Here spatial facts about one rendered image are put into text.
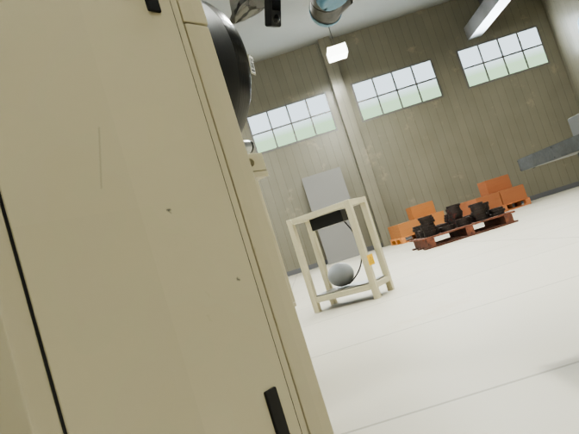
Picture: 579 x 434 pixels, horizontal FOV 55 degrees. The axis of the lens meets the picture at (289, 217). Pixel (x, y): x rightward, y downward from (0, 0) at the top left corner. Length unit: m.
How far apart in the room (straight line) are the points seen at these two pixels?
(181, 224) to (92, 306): 0.16
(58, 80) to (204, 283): 0.29
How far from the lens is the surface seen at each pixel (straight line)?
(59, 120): 0.67
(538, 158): 1.79
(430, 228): 8.23
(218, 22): 1.76
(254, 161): 1.73
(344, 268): 4.52
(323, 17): 1.61
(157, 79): 0.78
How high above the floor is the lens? 0.53
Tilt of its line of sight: 4 degrees up
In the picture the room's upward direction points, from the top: 17 degrees counter-clockwise
